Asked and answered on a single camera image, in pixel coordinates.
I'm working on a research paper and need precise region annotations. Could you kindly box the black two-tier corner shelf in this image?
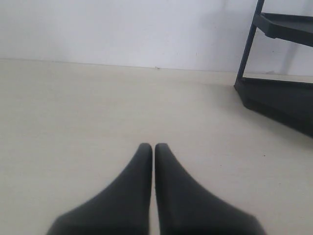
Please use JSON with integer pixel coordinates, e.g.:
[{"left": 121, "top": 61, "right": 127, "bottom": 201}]
[{"left": 234, "top": 0, "right": 313, "bottom": 136}]

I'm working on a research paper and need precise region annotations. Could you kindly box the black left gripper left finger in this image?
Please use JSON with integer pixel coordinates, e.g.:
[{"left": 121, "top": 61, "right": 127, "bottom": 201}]
[{"left": 47, "top": 143, "right": 153, "bottom": 235}]

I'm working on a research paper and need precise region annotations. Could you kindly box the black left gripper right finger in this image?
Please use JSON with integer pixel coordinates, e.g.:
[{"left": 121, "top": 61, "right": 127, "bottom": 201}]
[{"left": 155, "top": 143, "right": 266, "bottom": 235}]

